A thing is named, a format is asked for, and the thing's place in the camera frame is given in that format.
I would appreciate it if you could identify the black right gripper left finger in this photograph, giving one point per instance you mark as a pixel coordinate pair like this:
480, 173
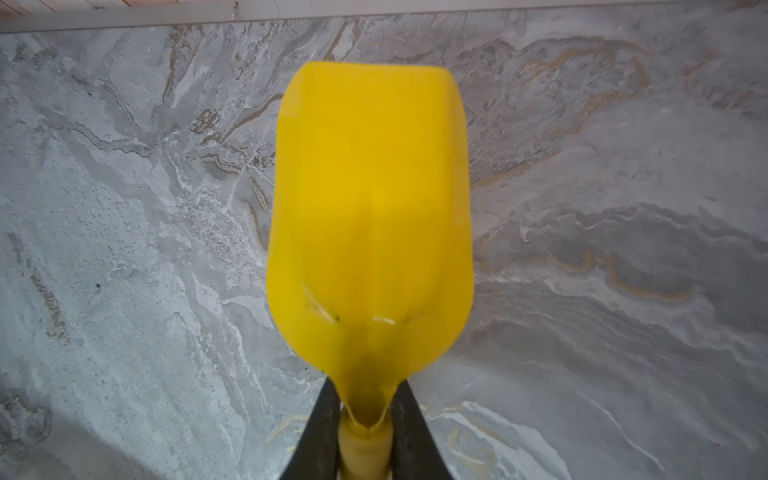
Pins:
316, 456

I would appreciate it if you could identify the yellow square shovel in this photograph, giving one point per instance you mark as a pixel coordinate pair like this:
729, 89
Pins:
369, 275

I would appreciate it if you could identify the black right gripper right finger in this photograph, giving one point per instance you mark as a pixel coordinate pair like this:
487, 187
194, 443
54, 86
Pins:
415, 455

